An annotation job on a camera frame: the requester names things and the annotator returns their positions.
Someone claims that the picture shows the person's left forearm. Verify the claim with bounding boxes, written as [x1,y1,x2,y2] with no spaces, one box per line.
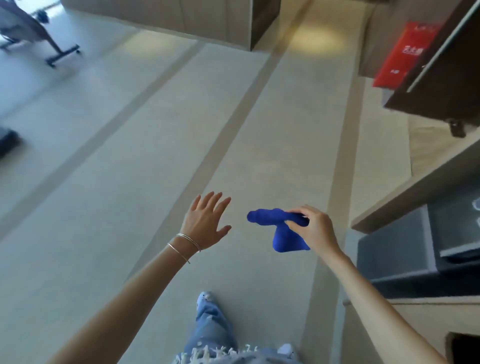
[47,237,200,364]

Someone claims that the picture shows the light blue ripped jeans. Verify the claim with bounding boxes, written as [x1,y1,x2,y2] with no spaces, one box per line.
[172,293,302,364]

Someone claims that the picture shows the person's right hand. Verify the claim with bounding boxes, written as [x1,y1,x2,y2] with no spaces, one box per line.
[284,205,342,259]

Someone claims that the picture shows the blue cloth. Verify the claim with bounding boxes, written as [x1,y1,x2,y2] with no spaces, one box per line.
[246,208,311,253]

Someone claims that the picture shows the dark grey tray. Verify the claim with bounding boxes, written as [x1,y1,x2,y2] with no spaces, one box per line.
[427,179,480,260]

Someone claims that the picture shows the beige wooden counter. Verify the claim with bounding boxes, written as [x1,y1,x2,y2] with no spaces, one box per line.
[350,129,480,235]

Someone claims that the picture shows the grey storage box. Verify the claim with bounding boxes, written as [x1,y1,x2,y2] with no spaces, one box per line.
[355,205,440,283]

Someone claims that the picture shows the red box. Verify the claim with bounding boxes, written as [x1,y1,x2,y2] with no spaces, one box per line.
[372,21,444,91]

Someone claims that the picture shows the dark brown panel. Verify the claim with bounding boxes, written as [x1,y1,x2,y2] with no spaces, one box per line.
[445,331,480,364]

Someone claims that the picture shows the person's right forearm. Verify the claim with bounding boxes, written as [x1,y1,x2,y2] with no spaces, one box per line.
[322,249,449,364]

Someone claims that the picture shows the dark brown cabinet door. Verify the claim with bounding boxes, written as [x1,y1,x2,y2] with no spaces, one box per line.
[383,0,480,128]

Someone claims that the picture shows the person's left hand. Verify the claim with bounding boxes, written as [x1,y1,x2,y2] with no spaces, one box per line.
[179,191,233,252]

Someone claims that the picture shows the beige cabinet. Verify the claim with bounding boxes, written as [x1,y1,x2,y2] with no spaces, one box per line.
[60,0,282,52]

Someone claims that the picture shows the thin silver bracelet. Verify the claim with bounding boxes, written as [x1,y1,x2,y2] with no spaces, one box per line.
[176,233,202,253]
[167,242,191,265]

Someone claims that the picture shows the grey exercise machine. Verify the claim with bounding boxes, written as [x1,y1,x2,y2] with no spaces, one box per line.
[0,0,82,69]

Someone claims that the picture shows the black door fitting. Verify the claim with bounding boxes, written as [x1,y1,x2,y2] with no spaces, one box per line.
[447,118,468,139]

